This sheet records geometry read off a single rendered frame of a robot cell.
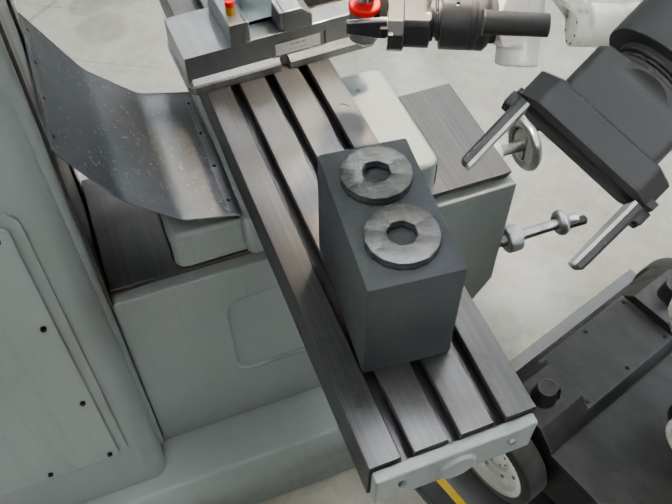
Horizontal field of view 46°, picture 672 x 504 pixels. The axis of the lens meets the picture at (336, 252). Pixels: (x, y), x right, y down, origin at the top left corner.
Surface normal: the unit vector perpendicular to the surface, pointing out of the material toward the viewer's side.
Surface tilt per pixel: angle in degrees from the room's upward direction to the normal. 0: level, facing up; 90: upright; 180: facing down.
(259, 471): 68
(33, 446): 89
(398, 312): 90
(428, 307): 90
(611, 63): 36
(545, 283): 0
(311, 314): 0
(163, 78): 0
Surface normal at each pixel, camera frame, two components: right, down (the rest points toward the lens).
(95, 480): 0.36, 0.62
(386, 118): 0.00, -0.61
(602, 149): -0.11, -0.04
